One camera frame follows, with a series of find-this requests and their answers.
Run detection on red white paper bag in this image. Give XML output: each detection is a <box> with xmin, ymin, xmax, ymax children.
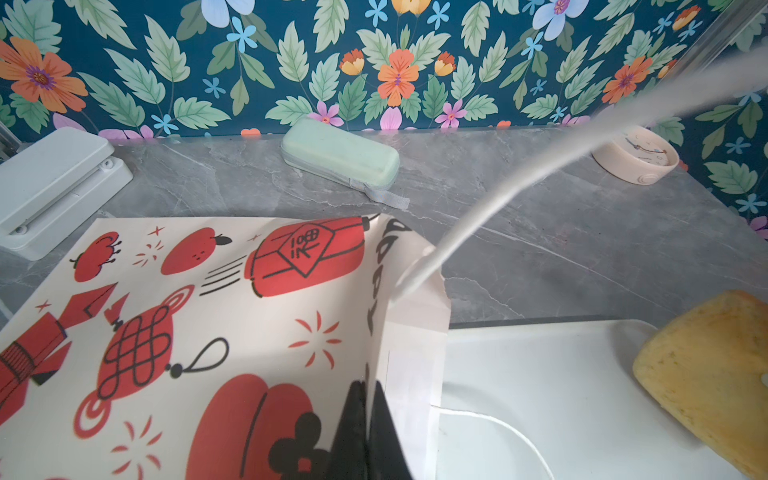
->
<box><xmin>0</xmin><ymin>41</ymin><xmax>768</xmax><ymax>480</ymax></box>

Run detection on orange triangular fake bread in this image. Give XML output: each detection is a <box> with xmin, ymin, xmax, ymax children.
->
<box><xmin>632</xmin><ymin>290</ymin><xmax>767</xmax><ymax>479</ymax></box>

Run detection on pink round alarm clock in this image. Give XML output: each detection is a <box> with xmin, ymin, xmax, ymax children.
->
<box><xmin>592</xmin><ymin>127</ymin><xmax>680</xmax><ymax>186</ymax></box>

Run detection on white plastic tray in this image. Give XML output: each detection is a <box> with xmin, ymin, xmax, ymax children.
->
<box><xmin>436</xmin><ymin>320</ymin><xmax>738</xmax><ymax>479</ymax></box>

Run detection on mint green glasses case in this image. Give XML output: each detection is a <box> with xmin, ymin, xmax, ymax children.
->
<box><xmin>280</xmin><ymin>118</ymin><xmax>410</xmax><ymax>210</ymax></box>

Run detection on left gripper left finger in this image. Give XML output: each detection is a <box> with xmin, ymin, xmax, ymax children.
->
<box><xmin>325</xmin><ymin>381</ymin><xmax>367</xmax><ymax>480</ymax></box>

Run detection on white flat box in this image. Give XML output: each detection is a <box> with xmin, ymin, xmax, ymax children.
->
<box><xmin>1</xmin><ymin>127</ymin><xmax>133</xmax><ymax>261</ymax></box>

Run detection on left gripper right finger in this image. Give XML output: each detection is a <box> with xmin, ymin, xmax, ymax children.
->
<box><xmin>367</xmin><ymin>382</ymin><xmax>413</xmax><ymax>480</ymax></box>

